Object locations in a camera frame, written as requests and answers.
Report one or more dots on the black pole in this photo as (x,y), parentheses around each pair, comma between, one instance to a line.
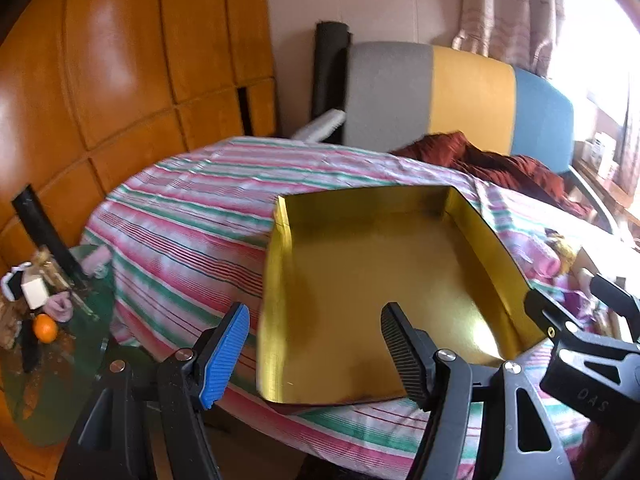
(45,235)

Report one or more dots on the wooden desk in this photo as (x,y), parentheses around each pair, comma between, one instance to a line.
(615,190)

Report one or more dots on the patterned beige curtain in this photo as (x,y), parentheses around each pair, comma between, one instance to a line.
(500,10)

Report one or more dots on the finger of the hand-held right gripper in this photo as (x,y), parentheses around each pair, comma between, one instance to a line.
(615,297)
(547,310)

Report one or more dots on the red-brown jacket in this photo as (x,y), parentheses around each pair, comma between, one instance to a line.
(505,170)

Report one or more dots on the grey yellow blue sofa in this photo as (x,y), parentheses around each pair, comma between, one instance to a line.
(470,105)

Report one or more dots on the black rolled mat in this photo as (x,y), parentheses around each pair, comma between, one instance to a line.
(327,70)

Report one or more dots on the gold cardboard tray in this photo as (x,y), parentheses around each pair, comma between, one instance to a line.
(350,285)

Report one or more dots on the green glass side table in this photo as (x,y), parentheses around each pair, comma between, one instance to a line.
(55,390)

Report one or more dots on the striped pink green blanket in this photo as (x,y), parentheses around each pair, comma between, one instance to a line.
(190,220)

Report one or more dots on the orange tangerine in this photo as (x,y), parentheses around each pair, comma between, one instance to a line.
(45,329)

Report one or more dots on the white padded rail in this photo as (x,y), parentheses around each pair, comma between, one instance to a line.
(320,127)

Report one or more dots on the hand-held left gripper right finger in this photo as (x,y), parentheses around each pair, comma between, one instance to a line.
(400,355)

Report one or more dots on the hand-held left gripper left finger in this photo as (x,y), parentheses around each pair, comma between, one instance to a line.
(225,355)

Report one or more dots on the small white box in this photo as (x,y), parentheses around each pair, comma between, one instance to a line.
(35,294)

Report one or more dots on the grey bed rail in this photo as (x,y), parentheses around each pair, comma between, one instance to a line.
(592,200)

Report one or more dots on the orange wooden wardrobe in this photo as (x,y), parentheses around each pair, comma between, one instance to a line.
(125,60)

